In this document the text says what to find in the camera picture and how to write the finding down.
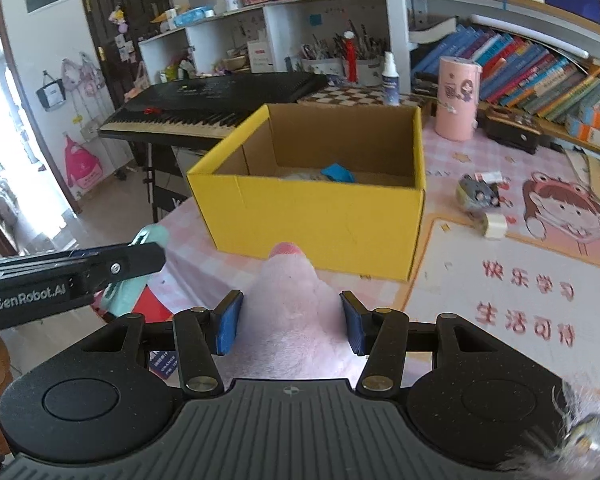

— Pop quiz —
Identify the wooden chessboard box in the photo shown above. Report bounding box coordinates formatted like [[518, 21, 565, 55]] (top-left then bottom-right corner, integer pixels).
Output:
[[296, 84, 434, 112]]

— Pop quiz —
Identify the row of colourful books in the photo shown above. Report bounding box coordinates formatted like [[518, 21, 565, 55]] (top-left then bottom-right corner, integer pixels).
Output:
[[412, 24, 600, 127]]

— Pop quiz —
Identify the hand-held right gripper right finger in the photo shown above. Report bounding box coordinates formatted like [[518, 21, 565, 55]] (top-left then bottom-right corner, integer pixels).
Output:
[[340, 291, 496, 400]]

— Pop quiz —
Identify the black electronic keyboard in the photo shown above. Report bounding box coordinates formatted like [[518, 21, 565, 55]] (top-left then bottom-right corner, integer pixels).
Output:
[[97, 71, 331, 151]]

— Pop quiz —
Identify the white box red label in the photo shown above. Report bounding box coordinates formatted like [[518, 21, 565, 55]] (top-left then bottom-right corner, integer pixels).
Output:
[[246, 40, 276, 74]]

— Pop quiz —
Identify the fuzzy white trim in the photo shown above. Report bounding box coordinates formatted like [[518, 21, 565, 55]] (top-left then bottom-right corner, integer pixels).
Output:
[[550, 375, 600, 477]]

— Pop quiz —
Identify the dark wooden door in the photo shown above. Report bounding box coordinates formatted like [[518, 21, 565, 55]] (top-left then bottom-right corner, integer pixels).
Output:
[[75, 0, 167, 112]]

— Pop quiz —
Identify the grey toy car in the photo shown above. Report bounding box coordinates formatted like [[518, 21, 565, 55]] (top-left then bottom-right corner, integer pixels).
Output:
[[456, 174, 502, 217]]

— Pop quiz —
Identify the lying white book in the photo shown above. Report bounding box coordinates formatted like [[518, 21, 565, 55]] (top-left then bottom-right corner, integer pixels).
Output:
[[409, 16, 459, 44]]

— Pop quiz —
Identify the orange white small box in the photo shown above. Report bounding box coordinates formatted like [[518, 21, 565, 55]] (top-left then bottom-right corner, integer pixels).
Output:
[[566, 101, 600, 142], [565, 125, 600, 152]]

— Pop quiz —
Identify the dark brown wooden box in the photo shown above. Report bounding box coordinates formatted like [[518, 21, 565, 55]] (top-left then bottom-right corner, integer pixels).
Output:
[[480, 105, 544, 155]]

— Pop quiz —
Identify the red object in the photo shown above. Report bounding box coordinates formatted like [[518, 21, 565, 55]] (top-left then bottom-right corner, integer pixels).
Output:
[[130, 287, 182, 386]]

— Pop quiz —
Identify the white spray bottle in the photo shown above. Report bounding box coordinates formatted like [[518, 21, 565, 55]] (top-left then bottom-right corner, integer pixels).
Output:
[[381, 51, 400, 107]]

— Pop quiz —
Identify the blue tissue pack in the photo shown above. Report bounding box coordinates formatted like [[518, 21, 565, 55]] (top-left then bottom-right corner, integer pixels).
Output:
[[172, 6, 216, 29]]

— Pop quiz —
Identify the white pen cup with brushes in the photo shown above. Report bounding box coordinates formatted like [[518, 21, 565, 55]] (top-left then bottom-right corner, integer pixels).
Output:
[[300, 35, 344, 77], [355, 35, 386, 87]]

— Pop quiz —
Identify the white shelf unit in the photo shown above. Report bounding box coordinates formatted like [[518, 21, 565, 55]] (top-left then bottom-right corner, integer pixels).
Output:
[[137, 0, 412, 87]]

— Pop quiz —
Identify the pink backpack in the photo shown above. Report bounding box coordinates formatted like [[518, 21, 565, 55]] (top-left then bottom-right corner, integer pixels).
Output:
[[62, 132, 104, 191]]

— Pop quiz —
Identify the dark blue case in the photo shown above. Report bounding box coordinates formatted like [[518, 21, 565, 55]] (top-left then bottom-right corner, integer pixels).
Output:
[[542, 0, 600, 26]]

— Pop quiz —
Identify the pink plush pig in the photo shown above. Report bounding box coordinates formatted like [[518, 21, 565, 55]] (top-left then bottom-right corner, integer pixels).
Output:
[[227, 242, 372, 392]]

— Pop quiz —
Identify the dark tote bag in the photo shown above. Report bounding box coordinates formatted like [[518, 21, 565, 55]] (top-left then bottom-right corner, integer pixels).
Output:
[[35, 70, 66, 111]]

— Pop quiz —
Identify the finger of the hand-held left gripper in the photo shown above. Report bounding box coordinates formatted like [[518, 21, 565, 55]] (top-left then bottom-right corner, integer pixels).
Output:
[[71, 242, 167, 294]]

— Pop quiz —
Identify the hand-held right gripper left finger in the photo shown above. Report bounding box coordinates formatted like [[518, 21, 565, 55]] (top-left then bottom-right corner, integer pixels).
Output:
[[82, 290, 244, 398]]

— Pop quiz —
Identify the grey white desk hutch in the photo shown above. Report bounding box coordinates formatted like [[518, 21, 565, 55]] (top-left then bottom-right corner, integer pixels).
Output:
[[380, 0, 600, 81]]

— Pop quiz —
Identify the pink cylindrical container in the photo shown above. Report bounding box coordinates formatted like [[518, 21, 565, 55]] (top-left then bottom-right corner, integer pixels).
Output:
[[434, 56, 483, 142]]

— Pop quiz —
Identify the black keyboard stand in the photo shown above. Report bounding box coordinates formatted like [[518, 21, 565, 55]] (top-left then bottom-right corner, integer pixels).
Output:
[[129, 139, 192, 227]]

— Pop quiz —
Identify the yellow cardboard box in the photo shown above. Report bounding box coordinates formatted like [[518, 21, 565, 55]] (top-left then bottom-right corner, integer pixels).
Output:
[[186, 103, 427, 282]]

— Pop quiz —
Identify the small beige tape roll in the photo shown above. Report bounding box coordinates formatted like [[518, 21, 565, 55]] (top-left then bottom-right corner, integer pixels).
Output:
[[481, 211, 509, 241]]

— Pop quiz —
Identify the blue plastic item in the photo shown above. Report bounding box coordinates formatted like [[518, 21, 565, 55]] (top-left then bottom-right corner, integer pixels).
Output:
[[321, 162, 357, 184]]

